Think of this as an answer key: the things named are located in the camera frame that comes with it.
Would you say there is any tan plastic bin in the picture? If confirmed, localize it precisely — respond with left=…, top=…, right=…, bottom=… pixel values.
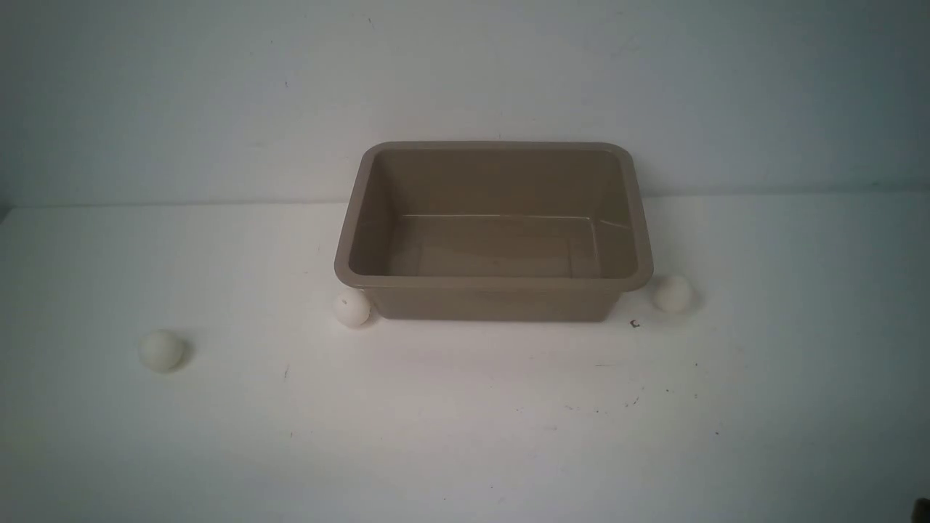
left=334, top=140, right=654, bottom=323

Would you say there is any white ball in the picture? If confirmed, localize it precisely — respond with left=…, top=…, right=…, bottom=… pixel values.
left=652, top=275, right=695, bottom=314
left=137, top=330, right=187, bottom=373
left=333, top=288, right=372, bottom=328

